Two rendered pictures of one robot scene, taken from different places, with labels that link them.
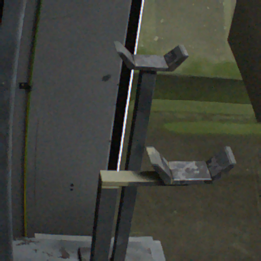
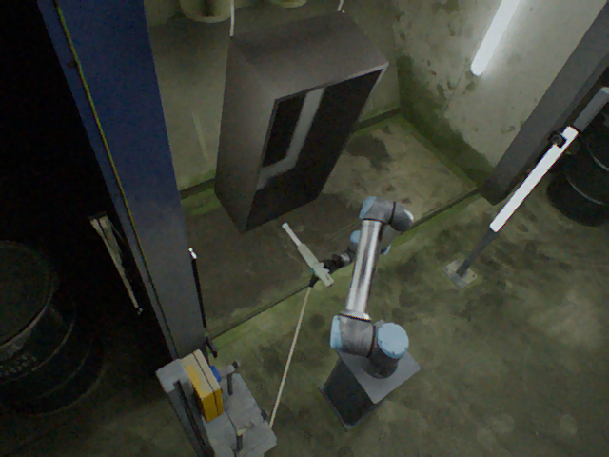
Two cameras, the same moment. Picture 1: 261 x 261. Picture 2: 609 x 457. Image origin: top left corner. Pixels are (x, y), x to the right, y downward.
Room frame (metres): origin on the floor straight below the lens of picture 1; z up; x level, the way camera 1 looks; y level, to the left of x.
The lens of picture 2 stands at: (0.29, 0.08, 2.63)
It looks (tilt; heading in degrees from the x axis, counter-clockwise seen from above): 53 degrees down; 330
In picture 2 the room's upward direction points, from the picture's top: 11 degrees clockwise
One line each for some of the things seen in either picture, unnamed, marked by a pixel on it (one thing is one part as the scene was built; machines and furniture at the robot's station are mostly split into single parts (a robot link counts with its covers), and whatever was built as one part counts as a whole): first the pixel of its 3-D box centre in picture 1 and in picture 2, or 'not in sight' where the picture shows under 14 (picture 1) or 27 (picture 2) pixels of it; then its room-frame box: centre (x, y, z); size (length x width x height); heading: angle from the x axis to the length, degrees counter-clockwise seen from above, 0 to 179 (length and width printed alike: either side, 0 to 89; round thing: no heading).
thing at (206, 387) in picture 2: not in sight; (203, 388); (0.65, 0.09, 1.42); 0.12 x 0.06 x 0.26; 14
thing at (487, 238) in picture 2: not in sight; (514, 205); (1.29, -1.90, 0.82); 0.05 x 0.05 x 1.64; 14
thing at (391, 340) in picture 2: not in sight; (386, 344); (0.75, -0.73, 0.83); 0.17 x 0.15 x 0.18; 58
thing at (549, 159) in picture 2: not in sight; (528, 185); (1.28, -1.87, 1.02); 0.06 x 0.02 x 0.83; 14
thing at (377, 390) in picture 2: not in sight; (363, 379); (0.75, -0.74, 0.32); 0.31 x 0.31 x 0.64; 14
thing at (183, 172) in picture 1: (126, 223); (237, 407); (0.68, -0.01, 0.95); 0.26 x 0.15 x 0.32; 14
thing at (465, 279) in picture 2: not in sight; (459, 273); (1.29, -1.90, 0.01); 0.20 x 0.20 x 0.01; 14
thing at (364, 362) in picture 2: not in sight; (381, 355); (0.75, -0.74, 0.69); 0.19 x 0.19 x 0.10
